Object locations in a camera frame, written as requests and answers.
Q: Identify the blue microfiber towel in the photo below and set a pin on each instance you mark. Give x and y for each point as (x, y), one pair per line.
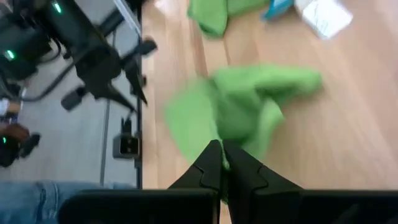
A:
(276, 7)

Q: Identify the person's hand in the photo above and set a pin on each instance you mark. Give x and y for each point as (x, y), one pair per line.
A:
(14, 132)

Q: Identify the green microfiber towel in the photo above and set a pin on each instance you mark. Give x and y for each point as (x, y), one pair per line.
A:
(211, 15)
(236, 105)

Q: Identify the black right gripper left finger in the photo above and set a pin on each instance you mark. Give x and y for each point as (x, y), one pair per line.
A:
(205, 174)

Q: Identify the small depth camera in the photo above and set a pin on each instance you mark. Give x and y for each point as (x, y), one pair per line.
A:
(126, 146)

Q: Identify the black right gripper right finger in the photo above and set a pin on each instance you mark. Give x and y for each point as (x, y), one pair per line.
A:
(248, 174)

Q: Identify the person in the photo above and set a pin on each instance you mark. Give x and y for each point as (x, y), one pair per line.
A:
(31, 202)

